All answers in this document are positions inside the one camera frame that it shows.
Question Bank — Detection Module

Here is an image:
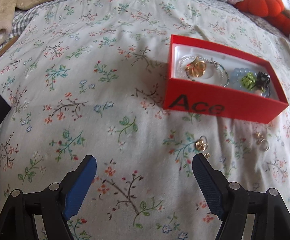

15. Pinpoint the green crystal hair clip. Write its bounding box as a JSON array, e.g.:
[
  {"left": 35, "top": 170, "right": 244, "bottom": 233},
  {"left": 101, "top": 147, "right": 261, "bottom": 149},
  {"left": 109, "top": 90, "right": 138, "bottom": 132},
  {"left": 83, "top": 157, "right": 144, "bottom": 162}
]
[{"left": 241, "top": 72, "right": 256, "bottom": 90}]

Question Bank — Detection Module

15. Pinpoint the black hair claw clip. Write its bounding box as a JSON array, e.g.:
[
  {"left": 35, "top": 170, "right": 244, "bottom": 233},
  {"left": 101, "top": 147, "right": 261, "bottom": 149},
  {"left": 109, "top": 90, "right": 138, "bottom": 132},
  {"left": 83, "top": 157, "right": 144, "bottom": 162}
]
[{"left": 255, "top": 72, "right": 270, "bottom": 90}]

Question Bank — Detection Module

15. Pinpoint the gold clover brooch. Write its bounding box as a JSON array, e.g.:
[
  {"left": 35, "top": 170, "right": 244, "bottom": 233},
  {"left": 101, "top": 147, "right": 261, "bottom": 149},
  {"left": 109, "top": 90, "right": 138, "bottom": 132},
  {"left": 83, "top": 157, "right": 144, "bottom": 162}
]
[{"left": 185, "top": 56, "right": 207, "bottom": 79}]

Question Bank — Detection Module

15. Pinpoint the multicolour beaded bracelet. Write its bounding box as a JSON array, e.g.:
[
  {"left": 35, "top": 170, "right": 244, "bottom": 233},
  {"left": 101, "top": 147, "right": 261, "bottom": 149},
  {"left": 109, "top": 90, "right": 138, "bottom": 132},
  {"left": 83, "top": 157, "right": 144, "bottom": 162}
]
[{"left": 184, "top": 60, "right": 232, "bottom": 88}]

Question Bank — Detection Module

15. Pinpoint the red Ace jewelry box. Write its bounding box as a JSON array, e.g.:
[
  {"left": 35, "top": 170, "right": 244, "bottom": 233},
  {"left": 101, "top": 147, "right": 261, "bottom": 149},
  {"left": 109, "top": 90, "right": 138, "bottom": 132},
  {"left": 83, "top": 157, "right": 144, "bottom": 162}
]
[{"left": 163, "top": 35, "right": 288, "bottom": 124}]

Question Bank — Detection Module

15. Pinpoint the small gold earring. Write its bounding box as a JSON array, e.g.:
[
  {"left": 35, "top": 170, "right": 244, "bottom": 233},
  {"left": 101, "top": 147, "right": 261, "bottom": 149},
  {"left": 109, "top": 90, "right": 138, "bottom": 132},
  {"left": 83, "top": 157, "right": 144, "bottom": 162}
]
[{"left": 204, "top": 152, "right": 211, "bottom": 159}]

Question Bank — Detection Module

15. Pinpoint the gold hoop earring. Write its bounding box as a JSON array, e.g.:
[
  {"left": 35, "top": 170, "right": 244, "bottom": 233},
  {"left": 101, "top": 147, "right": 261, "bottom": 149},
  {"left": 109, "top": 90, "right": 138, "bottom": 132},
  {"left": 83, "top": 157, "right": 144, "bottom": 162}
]
[{"left": 194, "top": 135, "right": 208, "bottom": 152}]

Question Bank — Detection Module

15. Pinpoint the floral bed sheet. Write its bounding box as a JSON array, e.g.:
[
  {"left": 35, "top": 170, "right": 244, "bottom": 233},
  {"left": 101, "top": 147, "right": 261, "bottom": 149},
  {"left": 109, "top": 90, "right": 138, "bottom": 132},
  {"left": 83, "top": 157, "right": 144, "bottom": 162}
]
[{"left": 0, "top": 0, "right": 290, "bottom": 239}]

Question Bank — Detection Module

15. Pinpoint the orange plush toy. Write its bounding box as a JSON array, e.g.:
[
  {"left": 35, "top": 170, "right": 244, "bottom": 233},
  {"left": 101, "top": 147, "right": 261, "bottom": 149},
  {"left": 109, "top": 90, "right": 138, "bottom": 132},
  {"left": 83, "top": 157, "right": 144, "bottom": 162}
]
[{"left": 234, "top": 0, "right": 290, "bottom": 37}]

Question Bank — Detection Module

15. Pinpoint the blue bead bracelet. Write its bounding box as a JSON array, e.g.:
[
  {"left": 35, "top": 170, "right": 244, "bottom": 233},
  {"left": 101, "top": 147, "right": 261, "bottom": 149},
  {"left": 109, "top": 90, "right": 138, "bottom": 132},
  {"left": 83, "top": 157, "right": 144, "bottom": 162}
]
[{"left": 229, "top": 67, "right": 272, "bottom": 98}]

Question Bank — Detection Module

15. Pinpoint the silver beaded bracelet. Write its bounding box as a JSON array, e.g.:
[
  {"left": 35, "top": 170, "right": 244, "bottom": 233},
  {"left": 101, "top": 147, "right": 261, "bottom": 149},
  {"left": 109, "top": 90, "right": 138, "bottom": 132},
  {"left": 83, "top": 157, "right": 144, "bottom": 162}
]
[{"left": 179, "top": 55, "right": 226, "bottom": 86}]

